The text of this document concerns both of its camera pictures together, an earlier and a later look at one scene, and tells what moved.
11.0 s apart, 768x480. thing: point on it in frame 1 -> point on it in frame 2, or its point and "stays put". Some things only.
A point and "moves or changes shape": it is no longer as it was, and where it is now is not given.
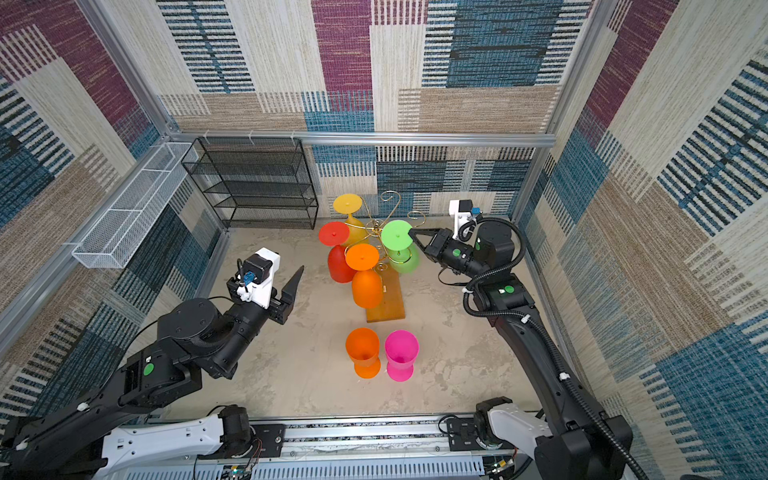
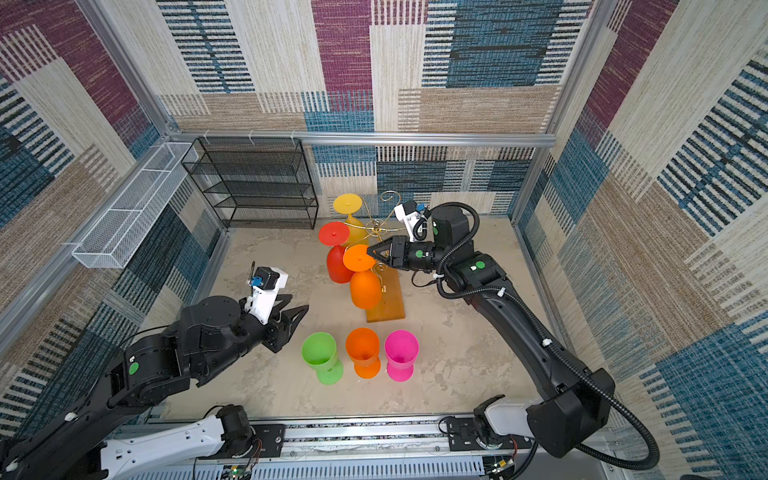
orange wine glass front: x=367 y=287 stays put
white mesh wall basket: x=113 y=239 stays put
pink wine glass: x=401 y=349 stays put
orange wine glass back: x=362 y=346 stays put
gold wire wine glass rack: x=392 y=305 stays put
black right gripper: x=440 y=239 -> x=398 y=254
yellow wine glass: x=349 y=204 stays put
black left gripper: x=285 y=305 -> x=280 y=333
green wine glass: x=403 y=253 moves or changes shape
